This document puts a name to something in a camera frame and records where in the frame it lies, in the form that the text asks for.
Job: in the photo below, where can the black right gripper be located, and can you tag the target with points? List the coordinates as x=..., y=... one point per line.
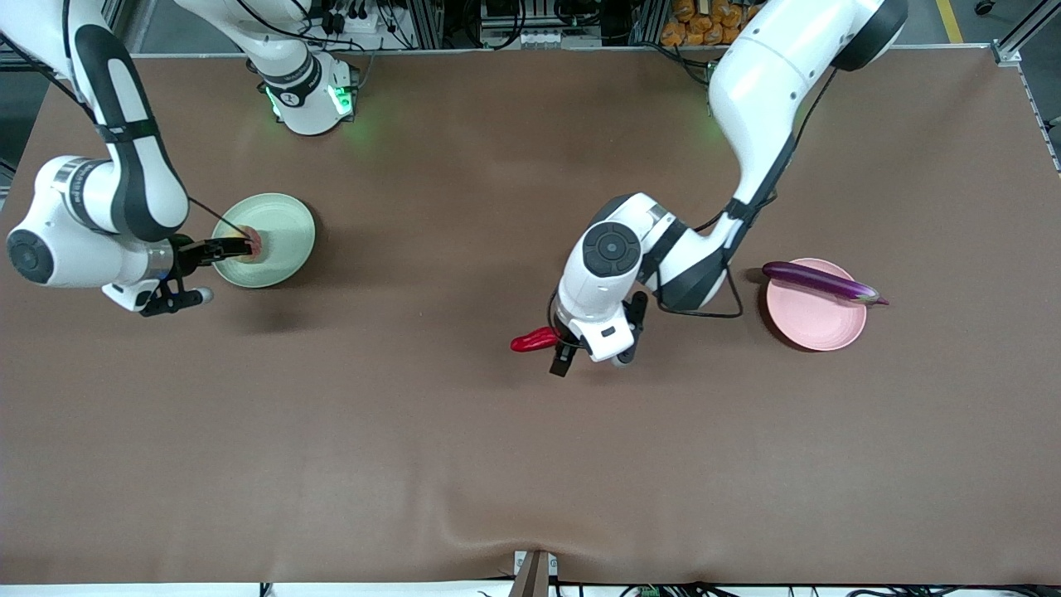
x=187, y=253

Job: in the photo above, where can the red chili pepper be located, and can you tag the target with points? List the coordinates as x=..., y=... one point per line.
x=530, y=340

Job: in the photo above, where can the long purple eggplant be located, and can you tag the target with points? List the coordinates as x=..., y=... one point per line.
x=816, y=279

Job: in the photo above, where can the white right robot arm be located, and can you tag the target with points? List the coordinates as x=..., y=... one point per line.
x=133, y=182

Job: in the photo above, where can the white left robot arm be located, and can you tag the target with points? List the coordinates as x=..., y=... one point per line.
x=763, y=91

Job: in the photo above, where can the pale green round plate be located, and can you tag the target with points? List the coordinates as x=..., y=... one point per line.
x=286, y=224

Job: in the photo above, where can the pink round plate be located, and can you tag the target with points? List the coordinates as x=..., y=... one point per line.
x=816, y=322

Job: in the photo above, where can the white power strip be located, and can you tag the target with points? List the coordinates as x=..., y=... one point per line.
x=365, y=18

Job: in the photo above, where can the grey electronics rack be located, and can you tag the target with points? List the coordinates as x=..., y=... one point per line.
x=530, y=21

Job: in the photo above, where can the pile of orange objects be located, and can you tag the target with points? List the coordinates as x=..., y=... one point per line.
x=692, y=21

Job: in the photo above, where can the metal table edge bracket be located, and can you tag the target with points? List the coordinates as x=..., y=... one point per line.
x=533, y=574

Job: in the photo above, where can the aluminium frame post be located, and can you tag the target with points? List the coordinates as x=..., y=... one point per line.
x=1024, y=41

